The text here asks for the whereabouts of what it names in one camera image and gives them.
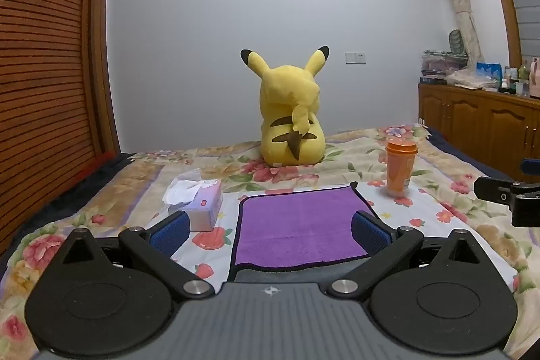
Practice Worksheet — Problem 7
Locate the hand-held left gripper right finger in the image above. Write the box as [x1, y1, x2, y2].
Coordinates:
[329, 210, 482, 298]

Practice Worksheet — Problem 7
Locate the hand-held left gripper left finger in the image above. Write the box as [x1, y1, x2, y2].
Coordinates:
[62, 211, 213, 299]

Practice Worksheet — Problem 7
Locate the purple towel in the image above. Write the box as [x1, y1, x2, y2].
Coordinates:
[229, 181, 383, 283]

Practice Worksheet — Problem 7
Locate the tissue box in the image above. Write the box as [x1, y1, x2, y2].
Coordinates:
[163, 168, 224, 233]

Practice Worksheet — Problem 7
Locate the floral bed blanket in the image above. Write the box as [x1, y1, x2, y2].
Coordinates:
[0, 124, 540, 360]

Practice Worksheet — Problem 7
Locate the orange lidded cup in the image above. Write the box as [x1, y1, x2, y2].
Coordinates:
[385, 138, 419, 197]

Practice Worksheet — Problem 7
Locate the wooden cabinet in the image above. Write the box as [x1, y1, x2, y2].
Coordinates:
[417, 82, 540, 176]

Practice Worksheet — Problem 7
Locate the group of small bottles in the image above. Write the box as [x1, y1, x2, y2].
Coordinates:
[500, 64, 531, 96]

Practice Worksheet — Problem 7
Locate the pink bottle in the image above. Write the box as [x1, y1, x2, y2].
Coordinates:
[529, 57, 540, 99]

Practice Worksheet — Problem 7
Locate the blue packet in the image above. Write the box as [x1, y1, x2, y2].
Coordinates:
[476, 61, 504, 81]

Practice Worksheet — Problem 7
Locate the clear bag of cloth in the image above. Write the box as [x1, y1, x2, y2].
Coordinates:
[446, 68, 501, 90]

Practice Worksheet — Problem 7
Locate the stack of folded clothes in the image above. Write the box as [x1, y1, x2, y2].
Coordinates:
[421, 49, 470, 79]

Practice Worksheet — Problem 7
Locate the green hand fan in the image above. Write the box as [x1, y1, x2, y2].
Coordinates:
[448, 29, 465, 53]

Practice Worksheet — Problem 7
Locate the yellow plush toy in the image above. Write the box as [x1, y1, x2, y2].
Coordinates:
[240, 45, 331, 167]

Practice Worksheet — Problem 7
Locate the wooden louvered wardrobe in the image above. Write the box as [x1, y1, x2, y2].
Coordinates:
[0, 0, 122, 257]

